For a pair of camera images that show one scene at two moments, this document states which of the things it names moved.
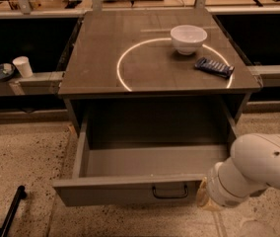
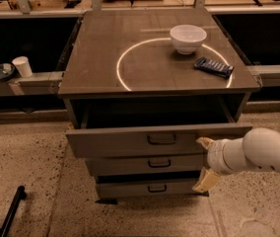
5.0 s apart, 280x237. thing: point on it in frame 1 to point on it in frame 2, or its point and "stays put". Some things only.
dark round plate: x=0 y=72 stays put
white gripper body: x=216 y=189 to x=216 y=158
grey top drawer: x=138 y=176 to x=168 y=141
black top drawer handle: x=171 y=196 to x=162 y=143
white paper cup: x=23 y=63 stays put
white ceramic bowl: x=187 y=39 stays put
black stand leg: x=2 y=231 stays put
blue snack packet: x=213 y=66 stays put
